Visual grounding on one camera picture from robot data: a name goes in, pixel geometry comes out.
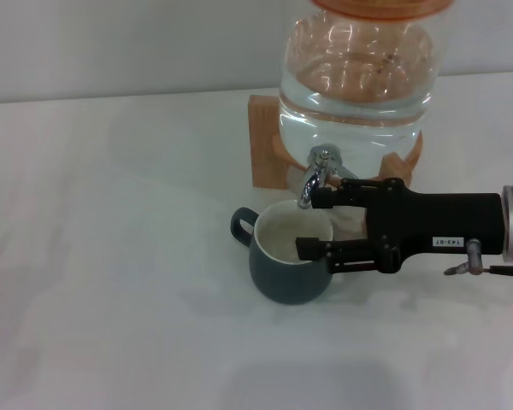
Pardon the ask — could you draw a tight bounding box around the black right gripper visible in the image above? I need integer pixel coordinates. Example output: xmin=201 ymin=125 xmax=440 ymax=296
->
xmin=295 ymin=177 xmax=504 ymax=275

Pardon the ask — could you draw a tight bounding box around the chrome faucet with lever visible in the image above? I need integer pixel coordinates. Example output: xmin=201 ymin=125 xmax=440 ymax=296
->
xmin=298 ymin=144 xmax=361 ymax=210

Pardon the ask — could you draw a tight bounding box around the dark grey ceramic mug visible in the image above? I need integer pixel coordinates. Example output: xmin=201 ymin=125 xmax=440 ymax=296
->
xmin=229 ymin=200 xmax=335 ymax=307

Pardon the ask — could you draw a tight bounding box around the grey connector plug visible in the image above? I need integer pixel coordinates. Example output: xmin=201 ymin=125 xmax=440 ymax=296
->
xmin=467 ymin=237 xmax=484 ymax=275

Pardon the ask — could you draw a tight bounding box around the wooden dispenser stand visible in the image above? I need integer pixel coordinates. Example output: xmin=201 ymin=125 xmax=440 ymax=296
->
xmin=247 ymin=94 xmax=424 ymax=237

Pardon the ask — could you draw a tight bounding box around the glass water dispenser jar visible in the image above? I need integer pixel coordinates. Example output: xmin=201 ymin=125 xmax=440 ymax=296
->
xmin=277 ymin=4 xmax=448 ymax=180

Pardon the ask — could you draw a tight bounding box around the orange jar lid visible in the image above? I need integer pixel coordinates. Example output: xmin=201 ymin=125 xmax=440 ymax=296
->
xmin=310 ymin=0 xmax=454 ymax=21

